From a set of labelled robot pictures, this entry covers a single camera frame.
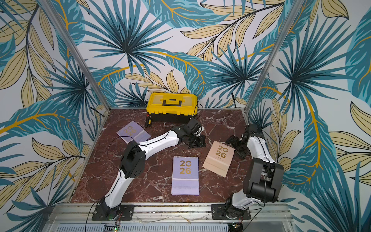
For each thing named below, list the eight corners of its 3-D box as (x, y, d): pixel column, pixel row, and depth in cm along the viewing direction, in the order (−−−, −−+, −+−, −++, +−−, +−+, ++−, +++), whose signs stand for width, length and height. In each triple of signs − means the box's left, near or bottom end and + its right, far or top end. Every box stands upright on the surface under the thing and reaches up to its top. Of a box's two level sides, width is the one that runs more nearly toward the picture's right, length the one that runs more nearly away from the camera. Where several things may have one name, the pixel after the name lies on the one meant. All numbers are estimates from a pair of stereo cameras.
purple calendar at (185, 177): (171, 194, 81) (170, 192, 77) (173, 160, 94) (172, 156, 90) (199, 195, 81) (200, 192, 77) (197, 160, 94) (198, 156, 90)
